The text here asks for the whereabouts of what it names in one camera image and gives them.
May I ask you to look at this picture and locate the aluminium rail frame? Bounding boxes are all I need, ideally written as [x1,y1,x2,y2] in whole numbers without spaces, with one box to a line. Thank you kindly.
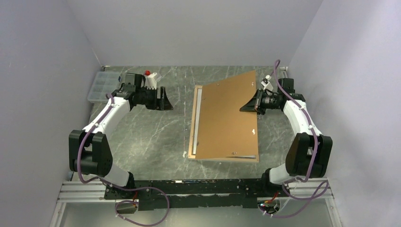
[51,178,342,227]

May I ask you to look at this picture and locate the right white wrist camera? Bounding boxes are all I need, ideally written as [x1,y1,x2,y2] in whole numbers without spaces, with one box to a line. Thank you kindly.
[261,75,273,93]

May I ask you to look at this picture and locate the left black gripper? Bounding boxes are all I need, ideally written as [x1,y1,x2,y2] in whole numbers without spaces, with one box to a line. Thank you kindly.
[136,86,173,111]

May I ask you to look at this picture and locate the printed photo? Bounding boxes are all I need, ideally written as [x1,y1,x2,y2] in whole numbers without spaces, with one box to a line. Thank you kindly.
[192,88,257,160]

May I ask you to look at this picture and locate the wooden picture frame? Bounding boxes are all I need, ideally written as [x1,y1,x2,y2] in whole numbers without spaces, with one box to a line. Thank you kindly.
[188,85,261,164]

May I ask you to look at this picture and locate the brown backing board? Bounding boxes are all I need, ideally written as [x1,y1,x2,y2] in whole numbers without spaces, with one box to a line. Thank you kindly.
[188,70,259,163]

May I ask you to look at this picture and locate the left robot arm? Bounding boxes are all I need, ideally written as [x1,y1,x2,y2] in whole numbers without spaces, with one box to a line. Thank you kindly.
[69,71,174,199]

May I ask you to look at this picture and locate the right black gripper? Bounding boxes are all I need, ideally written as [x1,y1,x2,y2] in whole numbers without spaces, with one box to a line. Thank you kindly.
[240,88,280,115]

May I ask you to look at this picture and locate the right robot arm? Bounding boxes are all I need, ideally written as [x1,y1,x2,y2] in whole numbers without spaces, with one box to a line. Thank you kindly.
[239,75,332,196]

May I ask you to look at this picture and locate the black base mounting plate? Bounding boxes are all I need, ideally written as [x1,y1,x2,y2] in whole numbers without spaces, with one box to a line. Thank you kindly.
[104,177,285,211]

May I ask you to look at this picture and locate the clear plastic organizer box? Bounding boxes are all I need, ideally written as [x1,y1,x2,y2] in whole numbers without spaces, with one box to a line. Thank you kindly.
[87,71,121,103]

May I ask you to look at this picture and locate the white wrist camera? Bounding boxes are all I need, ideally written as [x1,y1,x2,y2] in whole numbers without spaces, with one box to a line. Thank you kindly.
[261,75,273,93]
[144,70,162,90]

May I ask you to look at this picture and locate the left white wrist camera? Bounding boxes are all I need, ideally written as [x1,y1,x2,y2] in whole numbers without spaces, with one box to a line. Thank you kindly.
[144,70,162,90]

